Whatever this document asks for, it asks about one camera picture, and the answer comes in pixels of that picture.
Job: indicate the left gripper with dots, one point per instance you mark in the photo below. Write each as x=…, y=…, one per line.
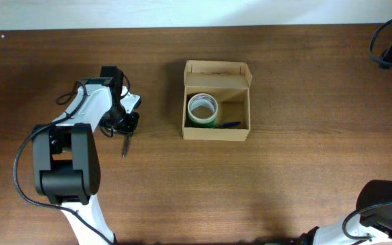
x=124, y=126

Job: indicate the black ballpoint pen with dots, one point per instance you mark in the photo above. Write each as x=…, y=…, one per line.
x=126, y=143

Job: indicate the green tape roll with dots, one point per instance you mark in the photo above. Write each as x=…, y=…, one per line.
x=202, y=122

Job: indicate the beige masking tape roll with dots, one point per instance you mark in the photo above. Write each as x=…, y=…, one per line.
x=202, y=105

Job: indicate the blue ballpoint pen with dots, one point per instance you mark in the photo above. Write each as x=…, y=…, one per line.
x=227, y=125

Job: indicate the cardboard box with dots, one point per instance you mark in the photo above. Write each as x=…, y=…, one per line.
x=229, y=83

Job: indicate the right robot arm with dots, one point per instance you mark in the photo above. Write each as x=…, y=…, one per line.
x=369, y=223

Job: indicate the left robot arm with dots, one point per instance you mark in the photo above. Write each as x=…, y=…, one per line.
x=65, y=160

